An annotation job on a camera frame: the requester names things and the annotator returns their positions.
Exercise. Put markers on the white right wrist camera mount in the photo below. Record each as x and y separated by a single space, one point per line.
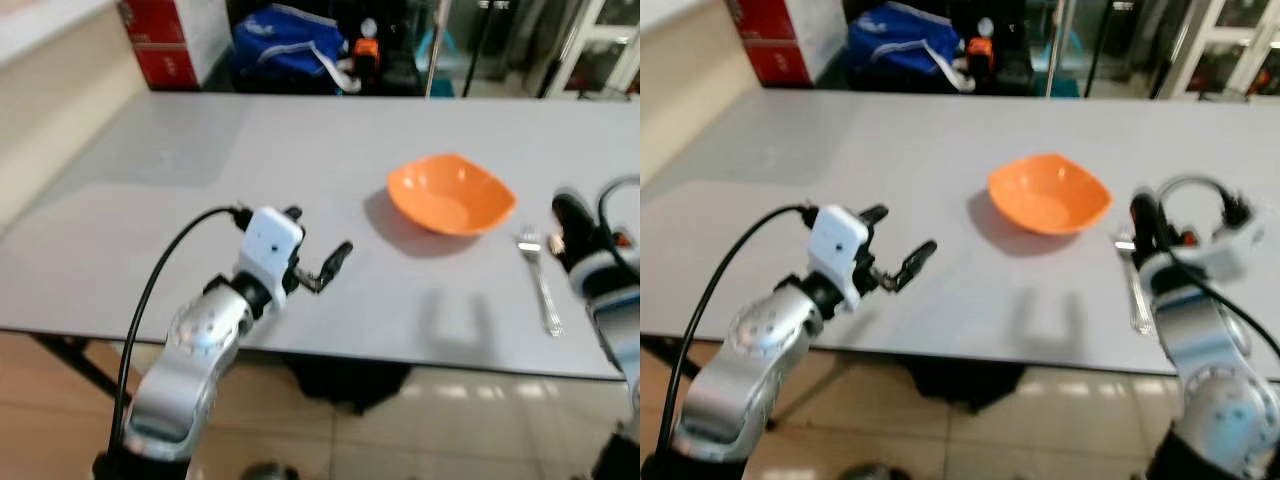
1228 250

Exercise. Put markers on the black metal table leg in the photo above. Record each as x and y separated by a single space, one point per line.
80 365
665 352

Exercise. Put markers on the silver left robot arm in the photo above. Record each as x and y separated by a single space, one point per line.
745 350
190 350

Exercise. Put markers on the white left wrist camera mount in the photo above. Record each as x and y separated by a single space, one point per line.
835 245
270 240

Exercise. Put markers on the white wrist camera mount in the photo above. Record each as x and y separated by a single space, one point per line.
270 240
1228 250
835 245

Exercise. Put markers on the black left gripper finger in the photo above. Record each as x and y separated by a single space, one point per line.
338 262
918 264
873 215
293 213

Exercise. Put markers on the grey left robot foot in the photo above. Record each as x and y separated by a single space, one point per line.
268 472
875 472

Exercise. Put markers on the silver metal fork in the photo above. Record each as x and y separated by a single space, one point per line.
541 285
1135 295

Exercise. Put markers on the black bag under table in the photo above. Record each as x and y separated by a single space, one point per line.
960 382
345 382

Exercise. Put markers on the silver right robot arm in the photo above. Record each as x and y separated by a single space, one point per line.
1200 350
615 320

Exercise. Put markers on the orange and black device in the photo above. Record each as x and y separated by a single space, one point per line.
981 52
366 55

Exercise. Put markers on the blue fabric bag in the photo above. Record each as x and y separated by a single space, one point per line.
285 45
900 45

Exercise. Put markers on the thin metal pole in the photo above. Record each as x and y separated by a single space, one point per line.
1056 50
437 50

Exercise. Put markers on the red and white cardboard box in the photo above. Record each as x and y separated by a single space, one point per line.
165 40
785 40

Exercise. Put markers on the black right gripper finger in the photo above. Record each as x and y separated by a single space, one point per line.
1146 220
570 215

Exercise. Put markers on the orange plastic bowl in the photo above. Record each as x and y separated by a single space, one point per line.
1050 195
452 195

